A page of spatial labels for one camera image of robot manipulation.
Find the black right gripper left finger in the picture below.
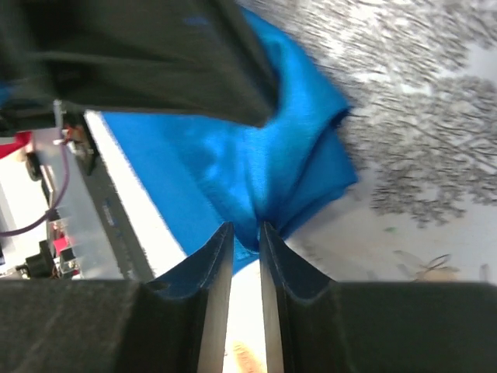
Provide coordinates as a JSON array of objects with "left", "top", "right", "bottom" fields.
[{"left": 1, "top": 223, "right": 234, "bottom": 372}]

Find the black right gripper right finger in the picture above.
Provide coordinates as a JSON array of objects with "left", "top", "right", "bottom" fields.
[{"left": 259, "top": 223, "right": 496, "bottom": 372}]

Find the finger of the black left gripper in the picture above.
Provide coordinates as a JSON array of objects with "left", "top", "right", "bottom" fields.
[{"left": 1, "top": 1, "right": 279, "bottom": 127}]

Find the blue satin napkin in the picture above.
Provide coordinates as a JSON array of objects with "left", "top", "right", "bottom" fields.
[{"left": 103, "top": 10, "right": 357, "bottom": 270}]

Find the floral tablecloth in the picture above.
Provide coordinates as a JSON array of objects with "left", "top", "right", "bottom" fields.
[{"left": 83, "top": 0, "right": 497, "bottom": 373}]

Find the aluminium frame rail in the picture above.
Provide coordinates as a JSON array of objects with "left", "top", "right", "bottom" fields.
[{"left": 0, "top": 127, "right": 129, "bottom": 281}]

